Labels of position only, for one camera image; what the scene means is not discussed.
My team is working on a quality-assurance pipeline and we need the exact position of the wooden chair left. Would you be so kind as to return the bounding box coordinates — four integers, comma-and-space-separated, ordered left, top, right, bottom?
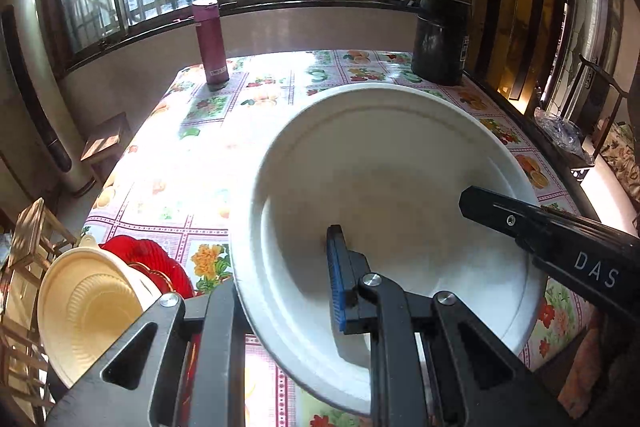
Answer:
1, 198, 78, 426

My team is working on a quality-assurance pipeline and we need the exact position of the clear plastic bag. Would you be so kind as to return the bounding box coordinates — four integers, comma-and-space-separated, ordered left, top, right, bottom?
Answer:
534, 107, 591, 162

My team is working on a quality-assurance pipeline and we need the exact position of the white tower air conditioner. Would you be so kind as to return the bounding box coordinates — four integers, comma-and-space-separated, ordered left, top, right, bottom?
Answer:
1, 0, 94, 196

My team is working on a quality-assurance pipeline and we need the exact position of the red glass plate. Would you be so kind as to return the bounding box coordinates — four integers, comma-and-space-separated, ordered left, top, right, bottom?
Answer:
100, 235, 195, 299

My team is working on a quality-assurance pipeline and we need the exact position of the dark wooden chair right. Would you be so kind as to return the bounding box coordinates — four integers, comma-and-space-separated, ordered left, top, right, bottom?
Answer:
560, 53, 628, 170

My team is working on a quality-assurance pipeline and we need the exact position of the floral plastic tablecloth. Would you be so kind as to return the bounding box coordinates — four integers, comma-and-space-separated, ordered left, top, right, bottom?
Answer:
79, 48, 597, 427

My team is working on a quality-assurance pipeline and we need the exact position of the cream plastic bowl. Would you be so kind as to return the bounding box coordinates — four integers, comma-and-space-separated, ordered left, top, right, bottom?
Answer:
37, 235, 160, 388

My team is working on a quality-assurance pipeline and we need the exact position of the floral cushion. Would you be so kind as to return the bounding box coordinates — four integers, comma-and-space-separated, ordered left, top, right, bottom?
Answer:
600, 122, 639, 206

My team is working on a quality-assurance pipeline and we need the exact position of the black cylindrical container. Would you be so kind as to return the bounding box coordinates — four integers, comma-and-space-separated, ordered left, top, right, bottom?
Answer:
411, 0, 471, 86

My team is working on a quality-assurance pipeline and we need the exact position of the magenta thermos bottle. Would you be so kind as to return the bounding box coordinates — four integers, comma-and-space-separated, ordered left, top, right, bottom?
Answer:
192, 0, 229, 91

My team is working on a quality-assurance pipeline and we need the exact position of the white paper bowl large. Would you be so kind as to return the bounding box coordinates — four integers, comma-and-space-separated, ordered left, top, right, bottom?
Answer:
229, 83, 546, 414

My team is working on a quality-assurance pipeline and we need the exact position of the small wooden stool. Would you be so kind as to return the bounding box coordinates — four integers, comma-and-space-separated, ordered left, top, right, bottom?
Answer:
80, 113, 132, 165

